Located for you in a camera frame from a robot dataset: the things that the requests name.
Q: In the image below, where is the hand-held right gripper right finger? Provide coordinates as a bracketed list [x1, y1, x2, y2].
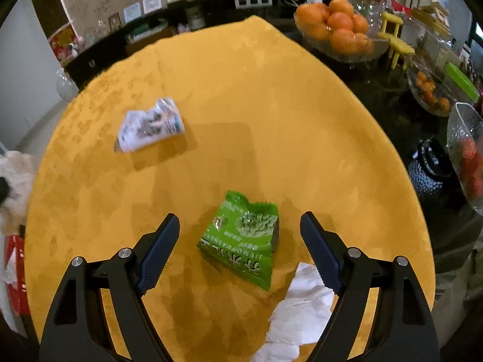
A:
[300, 211, 440, 362]

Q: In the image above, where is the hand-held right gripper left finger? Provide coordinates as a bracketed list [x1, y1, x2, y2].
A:
[40, 213, 181, 362]

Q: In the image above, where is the white paper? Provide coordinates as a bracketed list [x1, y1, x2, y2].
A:
[0, 151, 36, 234]

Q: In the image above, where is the green snack packet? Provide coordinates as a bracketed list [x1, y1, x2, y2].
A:
[196, 190, 280, 292]

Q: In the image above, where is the white crumpled tissue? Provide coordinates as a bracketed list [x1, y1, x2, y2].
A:
[251, 261, 336, 362]

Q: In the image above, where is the clear plastic water jug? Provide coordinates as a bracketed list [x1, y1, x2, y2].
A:
[56, 68, 79, 102]

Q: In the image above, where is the crumpled silver wrapper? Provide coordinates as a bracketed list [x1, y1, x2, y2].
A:
[114, 97, 185, 154]

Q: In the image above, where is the black textured teapot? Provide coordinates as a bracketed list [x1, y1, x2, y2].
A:
[408, 138, 459, 206]

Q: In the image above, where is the yellow tablecloth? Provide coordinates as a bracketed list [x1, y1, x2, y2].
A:
[23, 15, 436, 362]

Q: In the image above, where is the black television cabinet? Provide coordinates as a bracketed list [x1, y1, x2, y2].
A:
[64, 0, 314, 91]

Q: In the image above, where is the tall glass bowl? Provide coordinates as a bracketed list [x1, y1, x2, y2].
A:
[447, 102, 483, 215]

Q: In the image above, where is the small glass bowl of oranges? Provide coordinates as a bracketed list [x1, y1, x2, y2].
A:
[408, 66, 453, 116]

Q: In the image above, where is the small yellow stool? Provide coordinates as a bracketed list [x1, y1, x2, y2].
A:
[377, 11, 416, 69]

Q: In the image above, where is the green lid container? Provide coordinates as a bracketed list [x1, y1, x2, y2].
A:
[445, 62, 480, 102]

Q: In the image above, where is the white power strip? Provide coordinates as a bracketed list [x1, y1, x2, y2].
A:
[234, 0, 273, 9]

